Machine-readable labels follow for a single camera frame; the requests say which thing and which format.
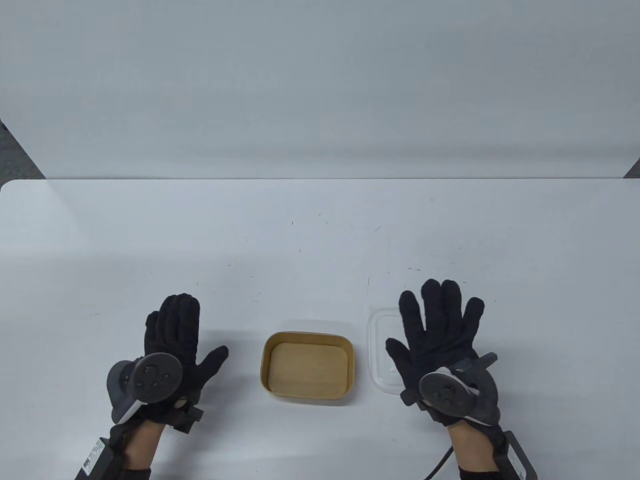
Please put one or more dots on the white backdrop board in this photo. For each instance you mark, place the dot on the white backdrop board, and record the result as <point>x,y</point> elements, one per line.
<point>320,90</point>

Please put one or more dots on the black wrist sensor box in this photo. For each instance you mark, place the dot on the black wrist sensor box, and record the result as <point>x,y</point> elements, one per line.
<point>100,460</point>
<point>520,460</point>

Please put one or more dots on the black white left hand controller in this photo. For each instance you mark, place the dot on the black white left hand controller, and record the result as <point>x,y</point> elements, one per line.
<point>152,377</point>

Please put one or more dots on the person's right forearm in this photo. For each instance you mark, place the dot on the person's right forearm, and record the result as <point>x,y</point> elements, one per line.
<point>472,447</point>

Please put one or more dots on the black left wrist sensor box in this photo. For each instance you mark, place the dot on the black left wrist sensor box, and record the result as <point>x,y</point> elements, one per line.
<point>100,460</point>

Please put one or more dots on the person's left hand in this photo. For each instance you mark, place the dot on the person's left hand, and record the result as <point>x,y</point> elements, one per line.
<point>172,330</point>

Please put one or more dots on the brown paper food container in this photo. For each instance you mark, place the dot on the brown paper food container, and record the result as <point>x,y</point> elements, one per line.
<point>382,375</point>

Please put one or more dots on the black white hand controller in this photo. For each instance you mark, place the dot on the black white hand controller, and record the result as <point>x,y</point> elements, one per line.
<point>152,377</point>
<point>447,392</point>

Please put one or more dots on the black white right hand controller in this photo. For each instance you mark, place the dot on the black white right hand controller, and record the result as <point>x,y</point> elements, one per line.
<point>447,392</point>

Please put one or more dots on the brown paper takeout box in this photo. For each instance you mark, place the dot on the brown paper takeout box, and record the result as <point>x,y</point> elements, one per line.
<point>307,370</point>

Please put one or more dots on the black right wrist sensor box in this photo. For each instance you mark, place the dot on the black right wrist sensor box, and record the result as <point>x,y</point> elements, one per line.
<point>520,460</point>

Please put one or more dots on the person's left forearm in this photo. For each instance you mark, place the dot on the person's left forearm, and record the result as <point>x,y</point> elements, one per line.
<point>145,445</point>

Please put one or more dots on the person's right hand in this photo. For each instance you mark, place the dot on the person's right hand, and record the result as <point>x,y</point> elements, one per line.
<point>435,330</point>

